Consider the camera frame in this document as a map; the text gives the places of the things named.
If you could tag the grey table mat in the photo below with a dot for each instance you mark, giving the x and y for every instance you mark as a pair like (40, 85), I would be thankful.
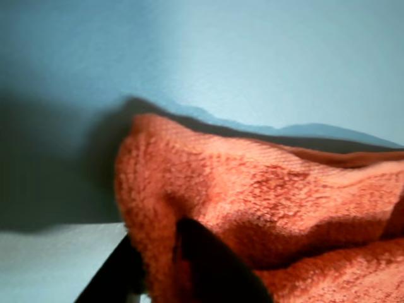
(221, 47)

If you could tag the orange terry towel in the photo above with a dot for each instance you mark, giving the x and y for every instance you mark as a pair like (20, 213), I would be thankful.
(284, 205)

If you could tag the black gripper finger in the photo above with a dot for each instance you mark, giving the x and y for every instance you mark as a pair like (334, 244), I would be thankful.
(214, 271)
(116, 277)

